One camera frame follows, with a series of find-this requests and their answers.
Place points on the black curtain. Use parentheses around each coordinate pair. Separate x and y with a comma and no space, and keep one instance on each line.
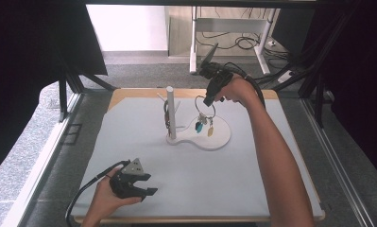
(359,78)
(25,63)

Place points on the white power strip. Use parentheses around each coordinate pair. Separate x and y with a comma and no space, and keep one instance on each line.
(285,76)

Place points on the person's right hand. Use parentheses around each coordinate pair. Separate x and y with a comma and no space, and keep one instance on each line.
(236,91)

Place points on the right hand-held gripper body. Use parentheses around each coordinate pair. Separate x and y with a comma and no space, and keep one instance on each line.
(217,74)

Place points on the black metal stand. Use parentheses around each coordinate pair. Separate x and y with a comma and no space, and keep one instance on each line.
(318,94)
(63,97)

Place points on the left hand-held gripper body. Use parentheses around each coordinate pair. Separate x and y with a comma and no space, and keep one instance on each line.
(123,186)

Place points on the white key stand with pegs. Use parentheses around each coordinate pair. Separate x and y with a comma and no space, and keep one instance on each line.
(222,137)

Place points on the white desk frame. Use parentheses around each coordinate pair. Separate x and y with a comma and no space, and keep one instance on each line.
(227,24)

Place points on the grey table mat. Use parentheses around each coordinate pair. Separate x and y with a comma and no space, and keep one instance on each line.
(205,179)

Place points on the person's left hand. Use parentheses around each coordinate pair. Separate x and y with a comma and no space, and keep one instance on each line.
(106,198)

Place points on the aluminium rail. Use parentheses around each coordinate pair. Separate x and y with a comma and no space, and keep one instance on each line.
(41,164)
(337,164)

